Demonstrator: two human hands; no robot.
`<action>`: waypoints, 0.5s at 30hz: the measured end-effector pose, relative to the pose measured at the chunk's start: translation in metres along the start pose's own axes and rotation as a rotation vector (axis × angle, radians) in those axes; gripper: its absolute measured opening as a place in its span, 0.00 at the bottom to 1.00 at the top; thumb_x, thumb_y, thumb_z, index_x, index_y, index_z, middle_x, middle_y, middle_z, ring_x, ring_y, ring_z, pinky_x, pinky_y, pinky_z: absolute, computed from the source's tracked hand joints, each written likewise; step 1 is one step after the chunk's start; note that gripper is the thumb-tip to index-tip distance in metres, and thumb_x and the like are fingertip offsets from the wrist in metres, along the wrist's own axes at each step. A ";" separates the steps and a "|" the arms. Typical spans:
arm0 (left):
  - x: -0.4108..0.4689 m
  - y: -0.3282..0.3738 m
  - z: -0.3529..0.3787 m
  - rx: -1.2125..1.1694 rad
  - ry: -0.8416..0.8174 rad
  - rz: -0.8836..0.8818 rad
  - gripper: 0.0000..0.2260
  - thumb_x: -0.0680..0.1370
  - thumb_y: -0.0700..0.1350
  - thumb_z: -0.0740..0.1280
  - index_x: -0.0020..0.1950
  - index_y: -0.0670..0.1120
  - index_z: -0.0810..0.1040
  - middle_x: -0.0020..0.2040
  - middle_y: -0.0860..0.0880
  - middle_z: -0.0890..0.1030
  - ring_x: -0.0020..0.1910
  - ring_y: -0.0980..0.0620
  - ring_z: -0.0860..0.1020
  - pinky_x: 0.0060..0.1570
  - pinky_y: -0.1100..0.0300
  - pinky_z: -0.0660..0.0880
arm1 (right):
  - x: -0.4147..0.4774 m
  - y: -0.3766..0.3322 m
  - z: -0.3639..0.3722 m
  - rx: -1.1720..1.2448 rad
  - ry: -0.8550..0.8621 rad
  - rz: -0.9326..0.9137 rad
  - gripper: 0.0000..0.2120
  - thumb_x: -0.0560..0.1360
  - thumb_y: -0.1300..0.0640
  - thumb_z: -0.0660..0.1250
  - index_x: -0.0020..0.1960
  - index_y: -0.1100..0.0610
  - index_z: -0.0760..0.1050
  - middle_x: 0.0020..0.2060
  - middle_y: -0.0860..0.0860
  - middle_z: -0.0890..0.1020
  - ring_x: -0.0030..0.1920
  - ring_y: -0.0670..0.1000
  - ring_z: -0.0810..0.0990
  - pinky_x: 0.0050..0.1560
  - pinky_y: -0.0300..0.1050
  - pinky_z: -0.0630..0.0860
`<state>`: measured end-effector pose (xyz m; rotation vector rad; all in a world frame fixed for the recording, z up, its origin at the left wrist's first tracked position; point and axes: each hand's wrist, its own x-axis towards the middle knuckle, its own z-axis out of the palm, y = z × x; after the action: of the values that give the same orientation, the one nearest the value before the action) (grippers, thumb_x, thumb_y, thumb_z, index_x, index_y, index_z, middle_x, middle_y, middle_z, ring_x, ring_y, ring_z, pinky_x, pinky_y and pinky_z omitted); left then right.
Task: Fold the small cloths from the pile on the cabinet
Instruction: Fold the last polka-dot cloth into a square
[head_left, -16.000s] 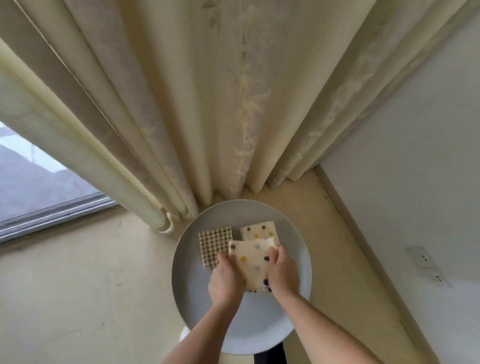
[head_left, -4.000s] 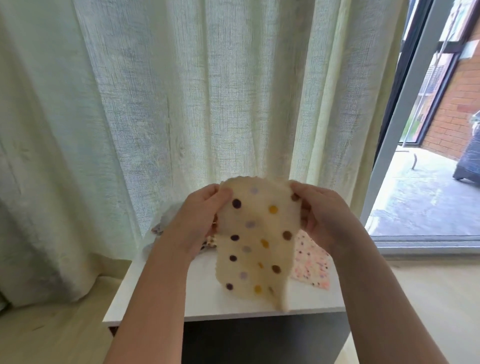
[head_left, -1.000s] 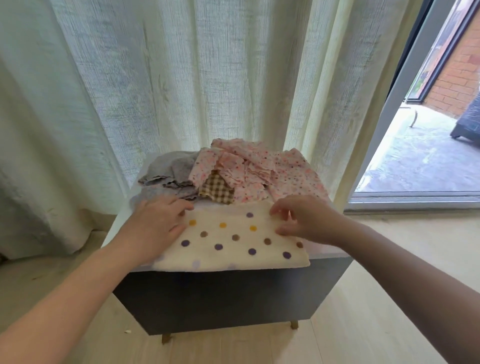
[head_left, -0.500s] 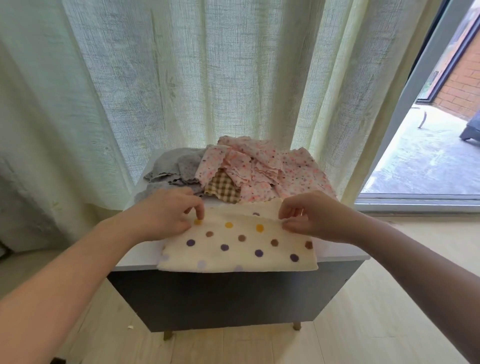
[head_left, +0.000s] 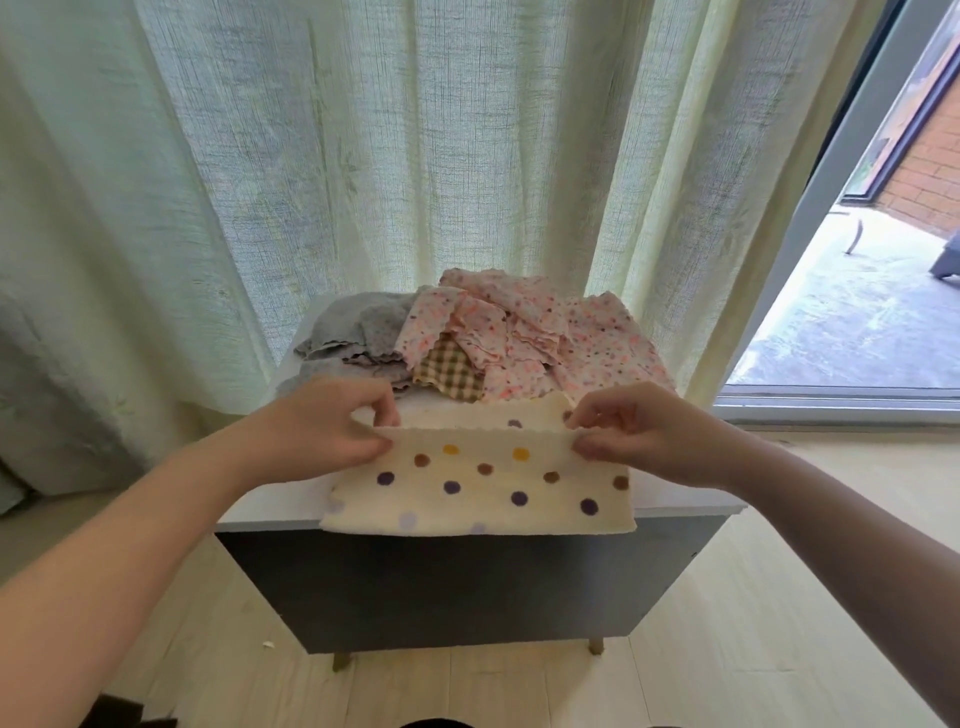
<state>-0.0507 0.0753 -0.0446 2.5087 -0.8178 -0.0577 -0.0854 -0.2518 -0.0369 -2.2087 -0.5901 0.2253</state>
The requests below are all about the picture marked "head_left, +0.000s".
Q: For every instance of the dark balcony window frame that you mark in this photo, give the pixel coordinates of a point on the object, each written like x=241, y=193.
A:
x=908, y=105

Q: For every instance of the cream polka dot cloths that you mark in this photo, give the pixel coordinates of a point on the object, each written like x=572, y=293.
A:
x=480, y=488

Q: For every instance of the person's right forearm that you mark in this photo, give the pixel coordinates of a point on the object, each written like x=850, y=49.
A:
x=870, y=555

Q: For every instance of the dark blue tarpaulin cover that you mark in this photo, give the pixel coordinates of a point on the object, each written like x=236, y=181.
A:
x=948, y=255

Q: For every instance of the white linen curtain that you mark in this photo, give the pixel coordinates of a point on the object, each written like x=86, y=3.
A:
x=375, y=150

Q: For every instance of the pink floral cloths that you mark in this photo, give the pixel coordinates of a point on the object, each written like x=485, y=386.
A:
x=525, y=338

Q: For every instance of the person's right hand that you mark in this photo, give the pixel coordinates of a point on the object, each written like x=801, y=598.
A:
x=660, y=432

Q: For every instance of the black floor mat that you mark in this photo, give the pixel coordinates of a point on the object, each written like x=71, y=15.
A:
x=123, y=713

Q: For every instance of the pile of grey cloths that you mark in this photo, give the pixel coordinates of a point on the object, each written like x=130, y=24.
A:
x=360, y=326
x=323, y=378

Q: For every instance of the white table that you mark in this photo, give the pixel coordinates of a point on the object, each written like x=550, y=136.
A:
x=450, y=585

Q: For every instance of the white sliding door frame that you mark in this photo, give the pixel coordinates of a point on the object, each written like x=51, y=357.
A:
x=818, y=210

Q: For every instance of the person's left forearm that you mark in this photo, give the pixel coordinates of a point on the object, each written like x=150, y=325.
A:
x=120, y=578

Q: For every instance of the brown checked cloth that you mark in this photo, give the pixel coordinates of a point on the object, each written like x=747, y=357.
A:
x=450, y=371

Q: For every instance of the person's left hand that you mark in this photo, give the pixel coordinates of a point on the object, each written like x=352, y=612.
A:
x=315, y=428

